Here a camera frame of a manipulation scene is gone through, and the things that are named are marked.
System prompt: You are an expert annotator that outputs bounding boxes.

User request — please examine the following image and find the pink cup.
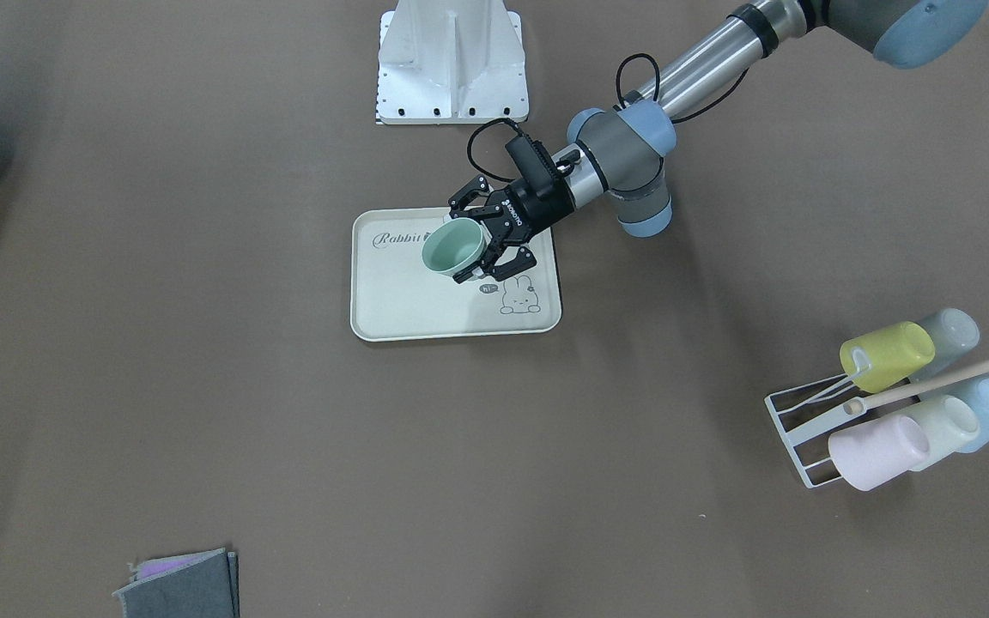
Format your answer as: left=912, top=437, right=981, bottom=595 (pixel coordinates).
left=828, top=414, right=931, bottom=490

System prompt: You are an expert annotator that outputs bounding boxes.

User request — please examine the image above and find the green cup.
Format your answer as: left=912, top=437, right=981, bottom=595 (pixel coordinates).
left=422, top=221, right=490, bottom=277

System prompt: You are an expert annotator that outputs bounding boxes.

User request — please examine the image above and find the grey cup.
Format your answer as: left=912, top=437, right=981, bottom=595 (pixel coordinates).
left=909, top=306, right=980, bottom=382

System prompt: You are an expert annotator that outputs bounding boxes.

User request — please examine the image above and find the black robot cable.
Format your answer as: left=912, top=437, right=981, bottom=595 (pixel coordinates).
left=465, top=53, right=753, bottom=185

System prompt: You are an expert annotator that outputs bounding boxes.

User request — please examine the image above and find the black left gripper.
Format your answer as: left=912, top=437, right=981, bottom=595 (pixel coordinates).
left=445, top=175, right=574, bottom=284

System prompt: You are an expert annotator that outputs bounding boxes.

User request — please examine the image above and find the white wire cup rack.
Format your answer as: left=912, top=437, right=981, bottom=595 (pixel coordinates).
left=764, top=359, right=989, bottom=489

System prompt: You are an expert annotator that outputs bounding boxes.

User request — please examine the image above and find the yellow cup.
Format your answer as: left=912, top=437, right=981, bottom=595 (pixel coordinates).
left=839, top=321, right=937, bottom=392

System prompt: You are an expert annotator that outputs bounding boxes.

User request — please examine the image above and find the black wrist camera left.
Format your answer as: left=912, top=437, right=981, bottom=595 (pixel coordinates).
left=505, top=134, right=566, bottom=199

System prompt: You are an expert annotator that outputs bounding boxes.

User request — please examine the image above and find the cream rabbit tray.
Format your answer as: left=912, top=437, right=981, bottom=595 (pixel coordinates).
left=350, top=206, right=562, bottom=342

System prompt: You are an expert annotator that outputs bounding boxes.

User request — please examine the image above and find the cream white cup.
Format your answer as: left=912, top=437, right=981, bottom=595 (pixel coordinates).
left=896, top=395, right=980, bottom=472

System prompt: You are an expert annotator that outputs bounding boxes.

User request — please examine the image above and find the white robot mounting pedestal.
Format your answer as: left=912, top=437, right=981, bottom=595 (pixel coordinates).
left=374, top=1, right=530, bottom=125

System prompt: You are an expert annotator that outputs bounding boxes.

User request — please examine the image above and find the grey folded cloth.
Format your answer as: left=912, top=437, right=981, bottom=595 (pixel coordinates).
left=112, top=548, right=240, bottom=617

